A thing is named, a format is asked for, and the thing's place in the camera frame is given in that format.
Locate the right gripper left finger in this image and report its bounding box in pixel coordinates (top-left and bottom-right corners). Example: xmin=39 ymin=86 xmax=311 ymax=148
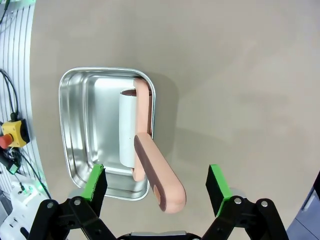
xmin=27 ymin=163 xmax=119 ymax=240

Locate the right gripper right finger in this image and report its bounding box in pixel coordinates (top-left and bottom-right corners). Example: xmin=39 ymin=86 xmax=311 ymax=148
xmin=201 ymin=164 xmax=289 ymax=240

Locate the dark blue grey cabinet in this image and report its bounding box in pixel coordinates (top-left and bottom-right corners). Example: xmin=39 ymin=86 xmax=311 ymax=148
xmin=286 ymin=183 xmax=320 ymax=240

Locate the small green lit connector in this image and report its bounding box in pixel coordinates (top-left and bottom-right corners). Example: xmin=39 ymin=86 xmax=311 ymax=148
xmin=6 ymin=161 xmax=21 ymax=174

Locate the pink lint roller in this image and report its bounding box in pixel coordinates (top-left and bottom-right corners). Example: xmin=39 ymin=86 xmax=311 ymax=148
xmin=119 ymin=78 xmax=187 ymax=215

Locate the stainless steel rectangular tray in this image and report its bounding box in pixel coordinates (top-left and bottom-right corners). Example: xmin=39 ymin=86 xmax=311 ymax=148
xmin=58 ymin=66 xmax=158 ymax=202

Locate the yellow emergency stop button box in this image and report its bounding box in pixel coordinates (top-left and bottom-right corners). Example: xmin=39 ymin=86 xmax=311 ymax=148
xmin=0 ymin=119 xmax=29 ymax=150

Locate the black cable to button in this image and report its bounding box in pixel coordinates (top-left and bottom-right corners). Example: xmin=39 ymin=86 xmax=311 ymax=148
xmin=0 ymin=69 xmax=20 ymax=121

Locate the slotted aluminium frame panel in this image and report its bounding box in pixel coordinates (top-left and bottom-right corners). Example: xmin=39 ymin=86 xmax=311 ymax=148
xmin=0 ymin=0 xmax=47 ymax=191

